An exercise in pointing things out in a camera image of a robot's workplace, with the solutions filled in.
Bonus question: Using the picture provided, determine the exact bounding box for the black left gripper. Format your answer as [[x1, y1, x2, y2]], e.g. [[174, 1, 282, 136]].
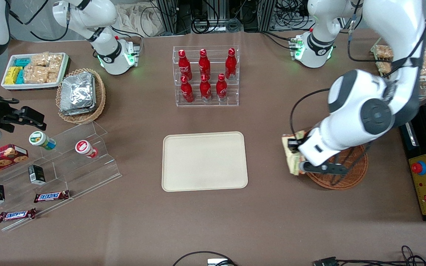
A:
[[288, 137, 307, 153]]

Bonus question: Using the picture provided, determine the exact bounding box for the triangle sandwich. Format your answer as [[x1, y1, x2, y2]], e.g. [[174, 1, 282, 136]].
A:
[[282, 130, 307, 175]]

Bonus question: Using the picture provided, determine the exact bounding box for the white rectangular snack tray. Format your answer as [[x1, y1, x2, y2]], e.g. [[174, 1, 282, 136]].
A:
[[1, 52, 69, 91]]

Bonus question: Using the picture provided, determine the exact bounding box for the round brown wicker basket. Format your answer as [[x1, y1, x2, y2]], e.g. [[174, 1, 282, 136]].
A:
[[304, 127, 369, 190]]

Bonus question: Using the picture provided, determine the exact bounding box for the oval tan wicker basket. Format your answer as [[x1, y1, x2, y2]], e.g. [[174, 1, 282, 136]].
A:
[[56, 68, 106, 124]]

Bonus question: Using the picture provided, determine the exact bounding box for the cream plastic tray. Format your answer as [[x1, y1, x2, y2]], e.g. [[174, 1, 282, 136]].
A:
[[162, 132, 249, 192]]

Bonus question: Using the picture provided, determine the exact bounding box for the green lid cup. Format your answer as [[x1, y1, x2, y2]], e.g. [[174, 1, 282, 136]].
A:
[[28, 131, 57, 151]]

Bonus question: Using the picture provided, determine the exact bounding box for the yellow snack pack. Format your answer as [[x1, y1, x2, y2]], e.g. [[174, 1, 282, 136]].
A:
[[4, 66, 22, 85]]

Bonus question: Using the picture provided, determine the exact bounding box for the silver foil pack stack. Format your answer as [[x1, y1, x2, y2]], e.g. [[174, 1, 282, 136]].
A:
[[60, 72, 97, 116]]

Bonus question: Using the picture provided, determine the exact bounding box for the small black box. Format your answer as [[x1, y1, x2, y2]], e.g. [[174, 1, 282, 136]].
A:
[[28, 165, 46, 185]]

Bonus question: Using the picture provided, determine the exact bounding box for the red lid cup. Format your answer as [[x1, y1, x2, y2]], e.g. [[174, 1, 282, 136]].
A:
[[75, 140, 98, 159]]

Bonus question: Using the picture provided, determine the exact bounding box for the clear acrylic step display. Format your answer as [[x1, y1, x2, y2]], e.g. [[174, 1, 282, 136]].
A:
[[0, 120, 122, 232]]

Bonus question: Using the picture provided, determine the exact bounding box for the snickers bar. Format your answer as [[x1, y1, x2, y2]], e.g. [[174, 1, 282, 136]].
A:
[[0, 208, 37, 223], [34, 190, 70, 203]]

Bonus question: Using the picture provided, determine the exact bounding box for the clear acrylic bottle rack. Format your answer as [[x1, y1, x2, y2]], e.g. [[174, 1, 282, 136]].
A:
[[172, 45, 240, 108]]

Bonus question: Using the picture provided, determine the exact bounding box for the red cola bottle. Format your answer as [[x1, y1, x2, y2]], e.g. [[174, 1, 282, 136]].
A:
[[225, 48, 237, 80], [180, 75, 194, 103], [178, 49, 192, 80], [199, 74, 212, 102], [216, 73, 228, 102], [199, 48, 211, 79]]

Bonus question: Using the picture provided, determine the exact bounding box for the black control box yellow panel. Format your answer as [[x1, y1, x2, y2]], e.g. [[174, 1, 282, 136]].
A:
[[400, 103, 426, 222]]

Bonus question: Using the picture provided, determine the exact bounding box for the white cloth bag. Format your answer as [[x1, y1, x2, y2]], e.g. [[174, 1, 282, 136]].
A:
[[115, 4, 166, 37]]

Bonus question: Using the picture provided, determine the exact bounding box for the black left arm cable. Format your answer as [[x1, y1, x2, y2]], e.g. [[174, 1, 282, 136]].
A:
[[290, 88, 332, 141]]

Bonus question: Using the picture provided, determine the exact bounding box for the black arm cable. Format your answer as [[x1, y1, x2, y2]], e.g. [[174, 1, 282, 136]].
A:
[[290, 88, 332, 141], [9, 0, 70, 42]]

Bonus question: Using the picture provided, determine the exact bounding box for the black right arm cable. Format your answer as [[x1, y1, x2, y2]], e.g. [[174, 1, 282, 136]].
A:
[[9, 0, 70, 42]]

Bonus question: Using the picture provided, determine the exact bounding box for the black cable with connector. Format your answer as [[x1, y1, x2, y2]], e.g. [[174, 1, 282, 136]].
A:
[[313, 245, 426, 266]]

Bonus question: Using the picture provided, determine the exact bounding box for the aluminium frame post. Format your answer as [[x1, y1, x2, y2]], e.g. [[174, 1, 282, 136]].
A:
[[157, 0, 179, 34], [258, 0, 275, 32]]

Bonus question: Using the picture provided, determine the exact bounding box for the black looped cable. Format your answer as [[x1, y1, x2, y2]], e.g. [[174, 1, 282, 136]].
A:
[[172, 251, 238, 266]]

